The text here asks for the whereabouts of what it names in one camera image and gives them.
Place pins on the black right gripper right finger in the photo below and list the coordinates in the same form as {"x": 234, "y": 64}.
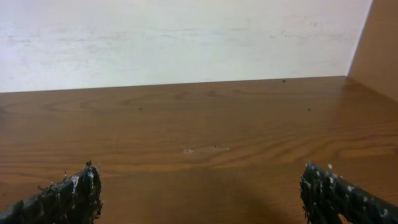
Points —
{"x": 327, "y": 196}

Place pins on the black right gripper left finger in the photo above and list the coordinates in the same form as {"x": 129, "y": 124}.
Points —
{"x": 76, "y": 199}

